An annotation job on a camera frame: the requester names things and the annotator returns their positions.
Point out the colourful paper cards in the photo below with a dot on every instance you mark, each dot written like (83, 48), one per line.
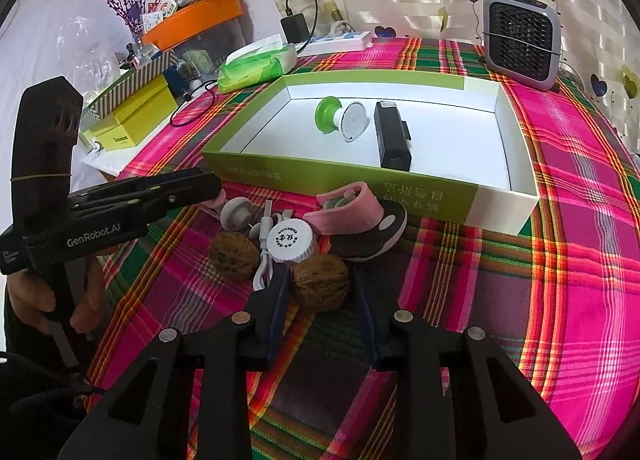
(159, 10)

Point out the yellow-green cardboard box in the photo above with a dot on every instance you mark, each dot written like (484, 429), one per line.
(140, 118)

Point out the green and white cardboard box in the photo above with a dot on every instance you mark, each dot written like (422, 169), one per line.
(450, 200)

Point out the orange storage box lid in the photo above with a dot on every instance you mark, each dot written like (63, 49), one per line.
(195, 20)

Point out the clear plastic storage box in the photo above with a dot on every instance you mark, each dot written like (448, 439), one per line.
(220, 48)

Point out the green tissue pack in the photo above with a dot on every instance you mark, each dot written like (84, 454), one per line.
(255, 69)

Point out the white round bottle cap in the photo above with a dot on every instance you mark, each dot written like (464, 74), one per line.
(290, 241)

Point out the white plug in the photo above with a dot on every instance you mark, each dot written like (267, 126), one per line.
(340, 28)

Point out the small white round gadget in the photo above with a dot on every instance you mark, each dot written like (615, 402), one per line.
(236, 212)

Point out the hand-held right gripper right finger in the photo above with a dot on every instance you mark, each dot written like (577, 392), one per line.
(369, 327)

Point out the black and white oval device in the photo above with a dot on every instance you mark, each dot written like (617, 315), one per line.
(385, 236)

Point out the pink plaid tablecloth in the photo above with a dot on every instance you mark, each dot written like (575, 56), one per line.
(560, 220)

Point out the clear plastic bag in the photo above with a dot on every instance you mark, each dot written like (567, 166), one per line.
(85, 50)

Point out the black power adapter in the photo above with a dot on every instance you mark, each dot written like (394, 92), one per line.
(295, 28)

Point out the person's left hand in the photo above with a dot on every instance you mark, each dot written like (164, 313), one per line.
(92, 290)

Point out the striped box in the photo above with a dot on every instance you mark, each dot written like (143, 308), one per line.
(130, 83)

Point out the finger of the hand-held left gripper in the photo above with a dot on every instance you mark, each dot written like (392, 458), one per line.
(170, 179)
(180, 197)

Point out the small pink piece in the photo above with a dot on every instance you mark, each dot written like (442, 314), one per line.
(216, 201)

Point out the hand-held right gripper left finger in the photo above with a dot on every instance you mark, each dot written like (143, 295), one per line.
(277, 312)

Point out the white power strip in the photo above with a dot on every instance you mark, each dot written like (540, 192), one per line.
(340, 44)

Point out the green white spool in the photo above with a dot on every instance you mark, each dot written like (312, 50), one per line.
(327, 113)

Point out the black rectangular device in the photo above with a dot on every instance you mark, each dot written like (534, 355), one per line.
(392, 135)

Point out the grey desk heater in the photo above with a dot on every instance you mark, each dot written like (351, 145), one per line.
(520, 38)

